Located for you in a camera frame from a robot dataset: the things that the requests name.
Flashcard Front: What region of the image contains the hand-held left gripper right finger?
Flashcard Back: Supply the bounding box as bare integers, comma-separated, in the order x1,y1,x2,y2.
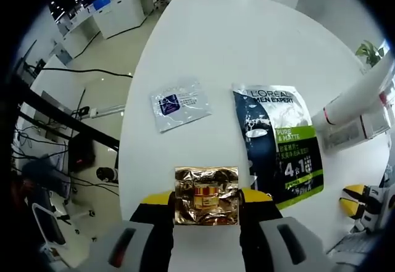
239,188,336,272

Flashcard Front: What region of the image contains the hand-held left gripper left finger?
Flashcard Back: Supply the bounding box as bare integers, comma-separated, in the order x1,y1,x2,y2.
89,191,175,272

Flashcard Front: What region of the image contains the skincare bottle red stripe label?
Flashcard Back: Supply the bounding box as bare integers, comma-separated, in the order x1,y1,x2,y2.
320,113,392,153

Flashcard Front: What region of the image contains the gold skincare sachet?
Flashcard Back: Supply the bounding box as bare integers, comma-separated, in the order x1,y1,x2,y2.
174,166,240,227

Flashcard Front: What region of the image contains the white skincare tube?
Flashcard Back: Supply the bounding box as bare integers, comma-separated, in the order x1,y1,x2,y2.
310,49,395,134

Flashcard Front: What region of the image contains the green black skincare sachet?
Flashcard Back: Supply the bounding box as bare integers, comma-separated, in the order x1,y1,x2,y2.
231,83,325,210

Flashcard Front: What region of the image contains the silver purple skincare sachet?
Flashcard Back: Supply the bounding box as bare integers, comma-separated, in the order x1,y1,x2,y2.
150,76,214,134

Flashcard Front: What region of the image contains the blue storage box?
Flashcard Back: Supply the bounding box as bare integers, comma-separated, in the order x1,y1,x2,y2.
92,0,112,11

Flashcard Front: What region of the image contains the person's striped shirt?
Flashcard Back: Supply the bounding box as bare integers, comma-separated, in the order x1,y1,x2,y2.
328,231,373,255

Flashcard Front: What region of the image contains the black cylinder device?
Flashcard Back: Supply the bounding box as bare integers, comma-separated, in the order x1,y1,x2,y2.
96,167,120,184

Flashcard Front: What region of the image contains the white office chair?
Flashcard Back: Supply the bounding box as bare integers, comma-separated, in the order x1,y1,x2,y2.
30,202,97,255

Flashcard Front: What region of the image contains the black box red light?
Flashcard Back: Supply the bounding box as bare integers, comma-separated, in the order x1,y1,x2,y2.
67,135,97,175

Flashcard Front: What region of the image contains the black laptop stand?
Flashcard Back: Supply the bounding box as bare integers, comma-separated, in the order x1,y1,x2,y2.
0,76,122,153

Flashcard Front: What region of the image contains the white power strip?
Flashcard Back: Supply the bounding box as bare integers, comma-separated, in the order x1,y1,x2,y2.
72,105,126,119

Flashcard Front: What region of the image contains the potted green plant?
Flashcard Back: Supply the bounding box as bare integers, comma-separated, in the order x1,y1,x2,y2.
354,39,387,68

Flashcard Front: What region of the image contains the long white office desk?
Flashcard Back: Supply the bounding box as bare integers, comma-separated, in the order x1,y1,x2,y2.
60,0,173,43

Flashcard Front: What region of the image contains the black floor cable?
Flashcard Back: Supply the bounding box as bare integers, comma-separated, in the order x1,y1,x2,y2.
39,66,134,79

